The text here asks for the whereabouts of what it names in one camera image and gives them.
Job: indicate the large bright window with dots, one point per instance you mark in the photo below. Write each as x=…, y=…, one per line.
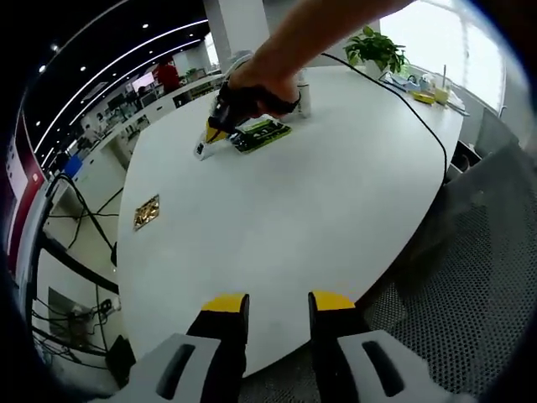
x=461, y=50

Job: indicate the small gold packet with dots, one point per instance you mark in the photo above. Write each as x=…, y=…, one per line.
x=147, y=212

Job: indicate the blue storage box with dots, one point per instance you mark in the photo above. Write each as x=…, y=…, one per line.
x=74, y=166

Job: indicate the black box on floor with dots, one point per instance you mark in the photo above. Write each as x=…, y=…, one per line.
x=121, y=357

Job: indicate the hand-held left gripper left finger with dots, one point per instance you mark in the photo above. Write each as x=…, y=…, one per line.
x=218, y=348

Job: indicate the flat yellow item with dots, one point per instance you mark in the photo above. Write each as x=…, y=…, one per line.
x=423, y=97

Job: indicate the small white blue mug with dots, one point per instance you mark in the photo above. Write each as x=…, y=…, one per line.
x=426, y=82

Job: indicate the yellow cup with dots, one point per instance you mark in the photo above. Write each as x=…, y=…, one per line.
x=442, y=95

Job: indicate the person's right hand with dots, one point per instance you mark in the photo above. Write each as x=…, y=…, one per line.
x=260, y=84

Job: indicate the grey mesh office chair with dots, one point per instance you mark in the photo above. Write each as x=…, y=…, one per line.
x=461, y=273

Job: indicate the green potted plant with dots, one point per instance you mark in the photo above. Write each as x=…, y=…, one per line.
x=373, y=46

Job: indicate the white standing desk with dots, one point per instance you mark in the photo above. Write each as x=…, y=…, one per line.
x=79, y=268

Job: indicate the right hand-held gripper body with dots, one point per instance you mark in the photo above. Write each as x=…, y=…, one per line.
x=224, y=111

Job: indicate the papers and blue tray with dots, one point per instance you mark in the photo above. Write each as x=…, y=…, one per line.
x=398, y=86

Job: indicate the green black foil packet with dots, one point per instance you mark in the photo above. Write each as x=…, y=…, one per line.
x=268, y=134

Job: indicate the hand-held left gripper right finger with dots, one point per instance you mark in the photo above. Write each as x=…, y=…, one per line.
x=335, y=348

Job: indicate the clear cap skincare bottle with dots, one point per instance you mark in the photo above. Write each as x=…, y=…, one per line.
x=306, y=103

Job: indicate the long white counter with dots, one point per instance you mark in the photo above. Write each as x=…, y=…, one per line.
x=109, y=138

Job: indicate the small distant monitor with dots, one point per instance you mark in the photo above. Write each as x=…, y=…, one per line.
x=143, y=81

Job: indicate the white power strip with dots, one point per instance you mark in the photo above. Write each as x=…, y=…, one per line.
x=107, y=305

